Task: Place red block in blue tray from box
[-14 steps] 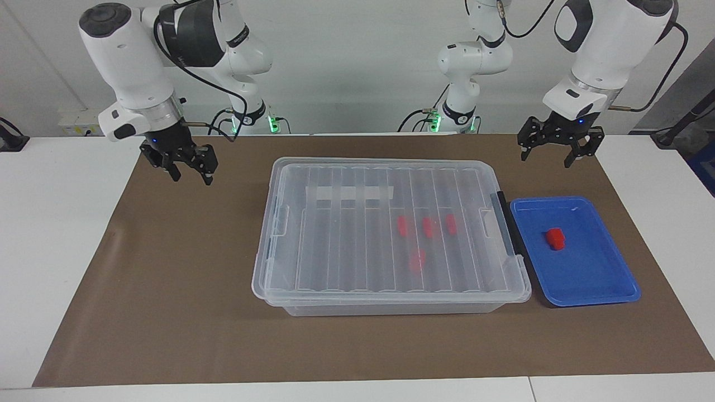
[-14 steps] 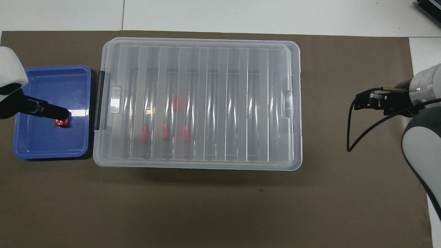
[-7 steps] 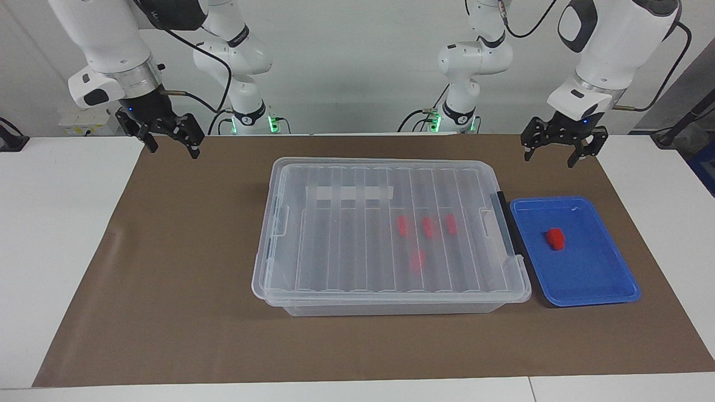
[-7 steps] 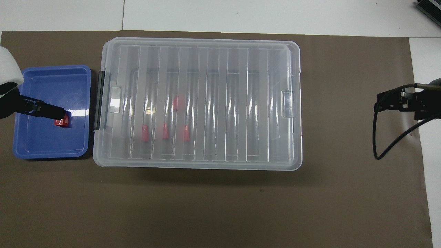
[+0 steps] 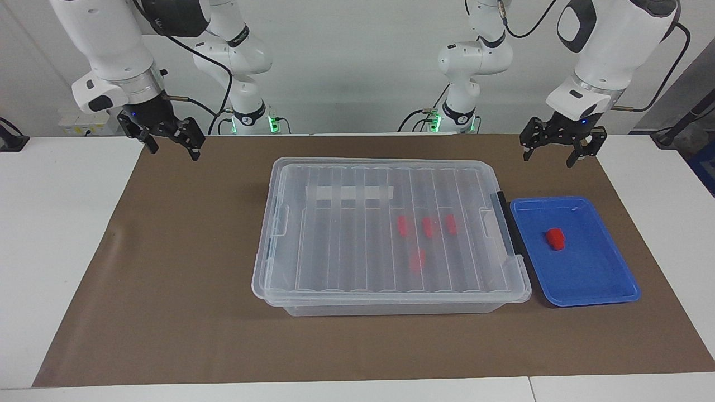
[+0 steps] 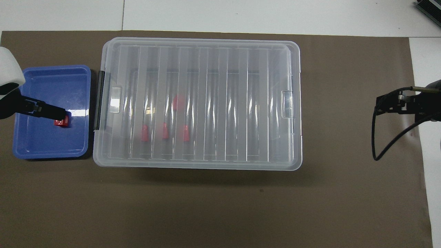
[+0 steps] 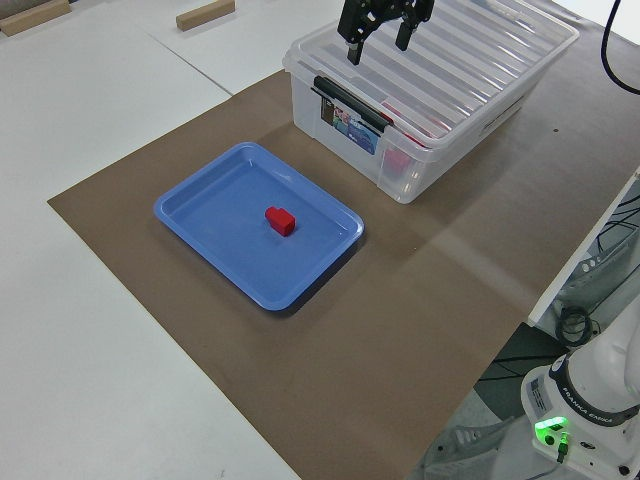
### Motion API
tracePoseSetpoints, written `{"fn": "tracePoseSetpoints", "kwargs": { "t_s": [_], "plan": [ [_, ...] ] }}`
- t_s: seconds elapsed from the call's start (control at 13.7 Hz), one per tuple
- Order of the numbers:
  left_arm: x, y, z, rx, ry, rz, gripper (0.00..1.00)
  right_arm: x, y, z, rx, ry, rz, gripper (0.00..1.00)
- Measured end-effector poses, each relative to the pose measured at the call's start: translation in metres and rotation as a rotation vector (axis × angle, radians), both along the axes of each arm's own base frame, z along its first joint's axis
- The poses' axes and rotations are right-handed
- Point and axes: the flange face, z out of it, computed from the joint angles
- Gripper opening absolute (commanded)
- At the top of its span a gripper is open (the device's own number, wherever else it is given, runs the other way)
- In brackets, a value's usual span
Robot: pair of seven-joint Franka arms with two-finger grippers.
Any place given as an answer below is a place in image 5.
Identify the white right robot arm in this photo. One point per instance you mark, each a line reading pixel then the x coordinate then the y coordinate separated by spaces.
pixel 100 33

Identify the white wall power strip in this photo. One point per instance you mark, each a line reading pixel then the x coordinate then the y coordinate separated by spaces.
pixel 84 124

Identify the blue crate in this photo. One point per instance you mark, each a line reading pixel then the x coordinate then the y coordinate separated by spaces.
pixel 704 167

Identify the black box latch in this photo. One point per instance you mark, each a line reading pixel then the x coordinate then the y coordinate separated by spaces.
pixel 507 223

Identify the black stand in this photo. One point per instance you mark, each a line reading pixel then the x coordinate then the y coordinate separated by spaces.
pixel 678 125

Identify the clear ribbed plastic lid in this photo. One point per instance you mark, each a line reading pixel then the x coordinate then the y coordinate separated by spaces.
pixel 346 245

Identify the red plastic block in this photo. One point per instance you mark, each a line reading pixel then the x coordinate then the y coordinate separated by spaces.
pixel 451 224
pixel 402 225
pixel 428 226
pixel 555 239
pixel 416 261

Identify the black clamp device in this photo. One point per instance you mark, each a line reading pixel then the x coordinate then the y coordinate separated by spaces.
pixel 11 139

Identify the clear plastic storage box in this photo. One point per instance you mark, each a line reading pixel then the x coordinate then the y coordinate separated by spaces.
pixel 391 309

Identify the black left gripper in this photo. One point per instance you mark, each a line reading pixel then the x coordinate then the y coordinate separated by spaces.
pixel 564 131

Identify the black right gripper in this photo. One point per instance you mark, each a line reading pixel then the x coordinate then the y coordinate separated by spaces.
pixel 151 120

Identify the blue plastic tray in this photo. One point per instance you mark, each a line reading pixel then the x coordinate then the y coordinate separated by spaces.
pixel 586 273

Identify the brown table mat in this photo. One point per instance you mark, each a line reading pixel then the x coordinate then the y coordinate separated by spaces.
pixel 167 279

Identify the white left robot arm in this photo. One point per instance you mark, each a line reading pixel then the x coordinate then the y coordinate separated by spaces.
pixel 614 39

